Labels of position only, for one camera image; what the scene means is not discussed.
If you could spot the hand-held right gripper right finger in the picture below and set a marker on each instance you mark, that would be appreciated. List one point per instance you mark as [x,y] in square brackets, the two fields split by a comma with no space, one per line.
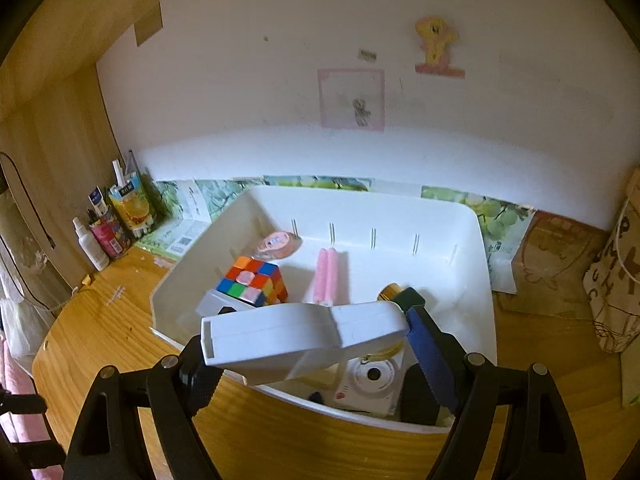
[430,355]

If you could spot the pink cloth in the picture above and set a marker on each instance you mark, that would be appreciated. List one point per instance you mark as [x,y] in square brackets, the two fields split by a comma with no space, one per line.
[20,375]

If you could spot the printed fabric bag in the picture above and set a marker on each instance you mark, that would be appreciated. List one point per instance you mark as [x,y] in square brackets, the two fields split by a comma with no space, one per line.
[617,285]

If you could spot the white barcode carton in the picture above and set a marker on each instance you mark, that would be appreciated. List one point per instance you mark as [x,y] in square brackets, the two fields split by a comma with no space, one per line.
[190,220]

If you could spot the clear small plastic box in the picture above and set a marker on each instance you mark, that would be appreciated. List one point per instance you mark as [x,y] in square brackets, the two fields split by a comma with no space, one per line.
[212,302]

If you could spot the green fruit printed paper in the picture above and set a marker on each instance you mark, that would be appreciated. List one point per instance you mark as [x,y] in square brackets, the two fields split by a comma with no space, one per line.
[500,220]

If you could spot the white lace curtain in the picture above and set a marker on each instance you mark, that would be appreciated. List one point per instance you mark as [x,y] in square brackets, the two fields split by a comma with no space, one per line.
[25,285]

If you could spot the white plastic storage bin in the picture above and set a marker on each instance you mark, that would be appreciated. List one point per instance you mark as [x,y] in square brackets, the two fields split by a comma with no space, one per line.
[400,230]

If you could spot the blue white tube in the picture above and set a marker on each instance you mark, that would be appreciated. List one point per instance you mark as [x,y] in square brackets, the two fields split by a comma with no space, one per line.
[97,202]

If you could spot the black charger plug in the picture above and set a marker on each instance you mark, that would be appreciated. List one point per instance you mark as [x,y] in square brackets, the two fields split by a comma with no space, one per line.
[417,402]

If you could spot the white plastic dispenser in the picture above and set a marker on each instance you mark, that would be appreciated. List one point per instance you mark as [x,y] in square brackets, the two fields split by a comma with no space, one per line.
[300,335]

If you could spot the yellow snack bag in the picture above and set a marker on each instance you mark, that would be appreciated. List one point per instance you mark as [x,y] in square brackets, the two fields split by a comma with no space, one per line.
[132,207]

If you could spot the red can pen holder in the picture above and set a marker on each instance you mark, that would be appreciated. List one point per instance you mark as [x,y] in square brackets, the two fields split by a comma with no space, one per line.
[112,235]

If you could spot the black bottle with gold cap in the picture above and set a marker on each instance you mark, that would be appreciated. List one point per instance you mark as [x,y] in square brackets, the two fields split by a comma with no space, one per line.
[405,297]

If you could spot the pink oval pouch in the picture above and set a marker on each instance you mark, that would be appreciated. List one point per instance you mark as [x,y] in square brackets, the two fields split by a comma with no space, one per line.
[277,245]

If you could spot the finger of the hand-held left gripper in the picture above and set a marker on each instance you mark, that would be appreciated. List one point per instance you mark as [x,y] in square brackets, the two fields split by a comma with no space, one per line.
[22,402]

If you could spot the white pens in carton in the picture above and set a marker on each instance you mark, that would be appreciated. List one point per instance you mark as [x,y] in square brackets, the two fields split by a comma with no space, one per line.
[120,170]

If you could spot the pink framed sticker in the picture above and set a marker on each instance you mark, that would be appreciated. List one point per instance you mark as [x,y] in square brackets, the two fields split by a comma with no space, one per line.
[350,100]

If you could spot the white spray bottle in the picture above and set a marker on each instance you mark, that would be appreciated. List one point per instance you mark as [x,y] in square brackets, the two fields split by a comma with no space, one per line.
[92,247]

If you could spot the colourful puzzle cube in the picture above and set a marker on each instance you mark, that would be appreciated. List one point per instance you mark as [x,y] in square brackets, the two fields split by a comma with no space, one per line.
[252,280]

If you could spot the white toy camera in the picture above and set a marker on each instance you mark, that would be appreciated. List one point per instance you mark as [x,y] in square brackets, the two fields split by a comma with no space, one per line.
[370,382]

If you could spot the brown printed paper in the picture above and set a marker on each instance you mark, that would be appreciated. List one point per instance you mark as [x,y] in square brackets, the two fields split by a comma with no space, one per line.
[550,260]

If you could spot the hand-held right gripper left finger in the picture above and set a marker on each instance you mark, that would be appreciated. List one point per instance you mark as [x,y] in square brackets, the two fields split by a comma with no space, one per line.
[200,390]

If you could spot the small dark sticker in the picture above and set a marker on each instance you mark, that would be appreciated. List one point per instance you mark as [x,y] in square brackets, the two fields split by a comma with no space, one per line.
[368,55]

